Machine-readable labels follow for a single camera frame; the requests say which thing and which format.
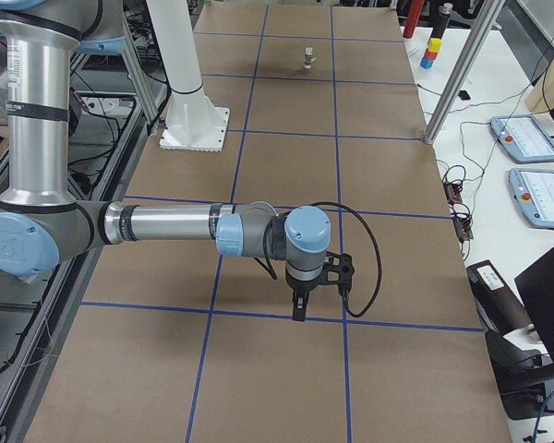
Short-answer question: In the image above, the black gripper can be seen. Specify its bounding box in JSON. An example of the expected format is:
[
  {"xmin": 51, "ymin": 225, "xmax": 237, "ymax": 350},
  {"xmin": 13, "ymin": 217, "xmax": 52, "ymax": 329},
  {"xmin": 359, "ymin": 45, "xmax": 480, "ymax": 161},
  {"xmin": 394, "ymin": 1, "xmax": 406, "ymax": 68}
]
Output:
[{"xmin": 285, "ymin": 274, "xmax": 329, "ymax": 321}]

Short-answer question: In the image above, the white PPR ball valve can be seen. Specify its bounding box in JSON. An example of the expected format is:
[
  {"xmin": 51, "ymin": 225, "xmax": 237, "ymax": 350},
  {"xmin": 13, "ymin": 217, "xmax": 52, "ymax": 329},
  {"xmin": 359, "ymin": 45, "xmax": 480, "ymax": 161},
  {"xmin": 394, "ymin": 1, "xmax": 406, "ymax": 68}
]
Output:
[{"xmin": 303, "ymin": 46, "xmax": 317, "ymax": 70}]

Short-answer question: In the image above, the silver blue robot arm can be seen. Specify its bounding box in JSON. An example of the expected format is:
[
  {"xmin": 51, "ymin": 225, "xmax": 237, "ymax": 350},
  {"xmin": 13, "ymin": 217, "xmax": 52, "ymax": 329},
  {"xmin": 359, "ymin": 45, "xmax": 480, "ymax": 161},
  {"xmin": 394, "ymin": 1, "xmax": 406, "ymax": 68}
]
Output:
[{"xmin": 0, "ymin": 1, "xmax": 331, "ymax": 321}]

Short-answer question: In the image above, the near orange circuit board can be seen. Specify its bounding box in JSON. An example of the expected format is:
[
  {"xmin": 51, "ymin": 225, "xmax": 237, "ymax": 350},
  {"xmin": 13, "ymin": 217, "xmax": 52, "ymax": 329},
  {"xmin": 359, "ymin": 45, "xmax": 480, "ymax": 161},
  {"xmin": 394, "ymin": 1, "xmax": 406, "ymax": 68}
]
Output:
[{"xmin": 452, "ymin": 217, "xmax": 473, "ymax": 243}]

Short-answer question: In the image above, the orange circuit board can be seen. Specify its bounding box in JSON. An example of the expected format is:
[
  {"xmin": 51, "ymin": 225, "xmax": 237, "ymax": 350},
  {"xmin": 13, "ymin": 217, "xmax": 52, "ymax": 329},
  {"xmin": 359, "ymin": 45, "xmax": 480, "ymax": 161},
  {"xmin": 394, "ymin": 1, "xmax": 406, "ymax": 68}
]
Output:
[
  {"xmin": 442, "ymin": 179, "xmax": 464, "ymax": 206},
  {"xmin": 452, "ymin": 217, "xmax": 473, "ymax": 243}
]

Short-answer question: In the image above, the far orange circuit board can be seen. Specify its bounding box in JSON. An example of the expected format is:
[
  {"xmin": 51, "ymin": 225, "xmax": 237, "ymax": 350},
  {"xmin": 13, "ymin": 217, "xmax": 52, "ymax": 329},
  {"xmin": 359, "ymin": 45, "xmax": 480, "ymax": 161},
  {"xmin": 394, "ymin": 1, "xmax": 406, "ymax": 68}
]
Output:
[{"xmin": 442, "ymin": 179, "xmax": 464, "ymax": 206}]

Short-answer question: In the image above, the black monitor stand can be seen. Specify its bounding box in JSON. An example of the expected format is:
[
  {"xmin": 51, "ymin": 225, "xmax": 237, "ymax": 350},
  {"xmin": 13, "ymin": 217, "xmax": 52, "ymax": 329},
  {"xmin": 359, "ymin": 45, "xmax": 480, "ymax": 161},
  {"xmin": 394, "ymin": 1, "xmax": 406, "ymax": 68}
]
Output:
[{"xmin": 485, "ymin": 330, "xmax": 554, "ymax": 420}]

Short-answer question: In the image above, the near teach pendant tablet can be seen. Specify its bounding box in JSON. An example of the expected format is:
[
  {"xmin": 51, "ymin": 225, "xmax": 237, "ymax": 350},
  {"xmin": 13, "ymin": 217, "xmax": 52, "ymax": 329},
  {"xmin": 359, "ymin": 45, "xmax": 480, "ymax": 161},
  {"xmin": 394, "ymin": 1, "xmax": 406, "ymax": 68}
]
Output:
[{"xmin": 508, "ymin": 168, "xmax": 554, "ymax": 230}]

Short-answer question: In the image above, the teach pendant tablet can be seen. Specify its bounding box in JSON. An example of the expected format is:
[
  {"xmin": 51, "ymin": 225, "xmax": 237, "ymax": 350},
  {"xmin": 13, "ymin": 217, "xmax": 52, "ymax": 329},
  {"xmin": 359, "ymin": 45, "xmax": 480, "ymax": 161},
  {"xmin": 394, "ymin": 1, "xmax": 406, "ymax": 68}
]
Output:
[
  {"xmin": 490, "ymin": 114, "xmax": 554, "ymax": 163},
  {"xmin": 508, "ymin": 168, "xmax": 554, "ymax": 230}
]

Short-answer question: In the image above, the blue block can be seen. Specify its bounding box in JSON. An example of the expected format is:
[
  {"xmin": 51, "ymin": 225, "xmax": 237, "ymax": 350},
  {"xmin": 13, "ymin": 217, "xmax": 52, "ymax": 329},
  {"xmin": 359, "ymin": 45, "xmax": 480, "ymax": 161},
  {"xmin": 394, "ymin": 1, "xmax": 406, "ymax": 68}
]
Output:
[{"xmin": 420, "ymin": 58, "xmax": 434, "ymax": 69}]

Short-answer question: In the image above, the red block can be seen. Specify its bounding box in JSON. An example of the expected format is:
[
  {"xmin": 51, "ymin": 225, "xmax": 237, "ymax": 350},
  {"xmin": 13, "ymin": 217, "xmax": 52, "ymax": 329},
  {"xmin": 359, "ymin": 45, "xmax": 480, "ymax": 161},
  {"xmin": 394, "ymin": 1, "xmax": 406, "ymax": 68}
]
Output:
[{"xmin": 424, "ymin": 49, "xmax": 439, "ymax": 61}]

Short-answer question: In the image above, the far teach pendant tablet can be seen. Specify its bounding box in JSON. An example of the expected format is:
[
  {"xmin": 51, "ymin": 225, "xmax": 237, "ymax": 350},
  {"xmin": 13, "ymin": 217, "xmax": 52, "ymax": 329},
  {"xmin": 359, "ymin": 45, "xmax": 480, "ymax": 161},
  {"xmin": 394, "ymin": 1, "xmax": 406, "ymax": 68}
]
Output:
[{"xmin": 490, "ymin": 114, "xmax": 554, "ymax": 163}]

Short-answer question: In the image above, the yellow block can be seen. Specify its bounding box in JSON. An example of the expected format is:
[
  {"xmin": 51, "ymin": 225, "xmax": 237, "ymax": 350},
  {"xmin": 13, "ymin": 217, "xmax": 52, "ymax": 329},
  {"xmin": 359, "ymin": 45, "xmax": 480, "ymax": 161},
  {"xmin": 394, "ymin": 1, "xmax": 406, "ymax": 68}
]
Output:
[{"xmin": 427, "ymin": 38, "xmax": 442, "ymax": 54}]

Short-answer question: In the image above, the red cylinder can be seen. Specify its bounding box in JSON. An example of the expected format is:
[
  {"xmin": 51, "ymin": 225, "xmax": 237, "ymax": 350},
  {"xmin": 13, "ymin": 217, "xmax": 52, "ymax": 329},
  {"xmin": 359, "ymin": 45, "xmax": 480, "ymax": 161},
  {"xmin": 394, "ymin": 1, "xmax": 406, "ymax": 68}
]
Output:
[{"xmin": 403, "ymin": 0, "xmax": 425, "ymax": 39}]

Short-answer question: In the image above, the black cylinder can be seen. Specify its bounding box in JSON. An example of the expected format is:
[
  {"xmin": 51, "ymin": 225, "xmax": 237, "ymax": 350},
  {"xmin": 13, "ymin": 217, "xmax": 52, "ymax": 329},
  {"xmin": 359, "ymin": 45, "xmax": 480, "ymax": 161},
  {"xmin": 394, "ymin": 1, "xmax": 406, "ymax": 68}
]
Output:
[{"xmin": 429, "ymin": 2, "xmax": 453, "ymax": 39}]

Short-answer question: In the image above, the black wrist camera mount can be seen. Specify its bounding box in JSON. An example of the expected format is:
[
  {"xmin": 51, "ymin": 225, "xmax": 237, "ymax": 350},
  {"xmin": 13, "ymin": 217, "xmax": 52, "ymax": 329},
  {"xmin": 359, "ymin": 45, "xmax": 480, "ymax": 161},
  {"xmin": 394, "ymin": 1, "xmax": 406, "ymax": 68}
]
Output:
[{"xmin": 321, "ymin": 251, "xmax": 355, "ymax": 291}]

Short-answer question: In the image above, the black camera cable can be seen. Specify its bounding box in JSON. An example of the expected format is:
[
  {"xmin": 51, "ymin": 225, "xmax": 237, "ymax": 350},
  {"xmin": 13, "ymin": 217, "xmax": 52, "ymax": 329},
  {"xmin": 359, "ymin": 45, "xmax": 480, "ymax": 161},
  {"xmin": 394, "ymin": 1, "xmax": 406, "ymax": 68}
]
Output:
[{"xmin": 311, "ymin": 201, "xmax": 383, "ymax": 318}]

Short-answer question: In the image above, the white camera mast with base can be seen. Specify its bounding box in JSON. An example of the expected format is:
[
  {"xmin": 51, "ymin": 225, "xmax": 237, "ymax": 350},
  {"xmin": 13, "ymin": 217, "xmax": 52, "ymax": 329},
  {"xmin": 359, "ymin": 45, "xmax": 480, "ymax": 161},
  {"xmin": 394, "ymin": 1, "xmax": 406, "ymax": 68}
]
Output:
[{"xmin": 147, "ymin": 0, "xmax": 230, "ymax": 152}]

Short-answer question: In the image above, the aluminium frame post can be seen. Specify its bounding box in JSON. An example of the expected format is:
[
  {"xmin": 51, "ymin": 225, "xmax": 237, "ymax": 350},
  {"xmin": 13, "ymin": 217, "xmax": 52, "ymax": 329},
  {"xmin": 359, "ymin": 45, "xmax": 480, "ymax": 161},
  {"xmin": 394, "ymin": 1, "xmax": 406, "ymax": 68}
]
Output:
[{"xmin": 423, "ymin": 0, "xmax": 505, "ymax": 145}]

